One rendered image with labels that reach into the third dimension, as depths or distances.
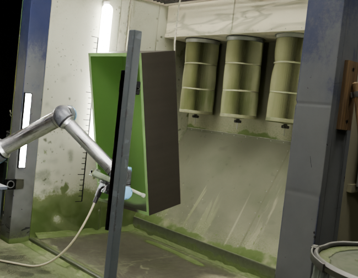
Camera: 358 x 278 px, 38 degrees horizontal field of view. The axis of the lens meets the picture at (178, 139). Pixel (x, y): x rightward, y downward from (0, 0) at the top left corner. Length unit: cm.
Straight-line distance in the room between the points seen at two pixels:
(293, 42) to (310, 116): 205
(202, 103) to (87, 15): 134
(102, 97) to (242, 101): 123
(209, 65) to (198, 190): 119
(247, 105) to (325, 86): 241
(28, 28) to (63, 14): 35
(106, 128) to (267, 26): 156
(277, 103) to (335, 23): 204
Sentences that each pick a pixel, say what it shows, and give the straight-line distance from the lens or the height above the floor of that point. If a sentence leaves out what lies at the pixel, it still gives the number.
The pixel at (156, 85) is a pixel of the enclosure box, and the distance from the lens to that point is 381.
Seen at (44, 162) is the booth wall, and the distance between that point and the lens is 464.
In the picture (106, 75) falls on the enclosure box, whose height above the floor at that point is 148.
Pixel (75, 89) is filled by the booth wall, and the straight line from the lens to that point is 472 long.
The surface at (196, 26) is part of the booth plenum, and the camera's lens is 499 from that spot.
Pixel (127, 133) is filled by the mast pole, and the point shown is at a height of 112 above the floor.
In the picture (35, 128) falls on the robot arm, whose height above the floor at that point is 104.
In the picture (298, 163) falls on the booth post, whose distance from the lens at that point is 232.
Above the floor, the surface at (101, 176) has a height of 74.
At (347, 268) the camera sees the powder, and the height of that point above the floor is 86.
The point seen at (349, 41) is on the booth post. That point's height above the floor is 163.
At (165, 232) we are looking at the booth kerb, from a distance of 491.
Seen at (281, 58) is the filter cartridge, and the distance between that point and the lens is 431.
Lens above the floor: 126
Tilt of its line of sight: 3 degrees down
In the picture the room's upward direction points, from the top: 6 degrees clockwise
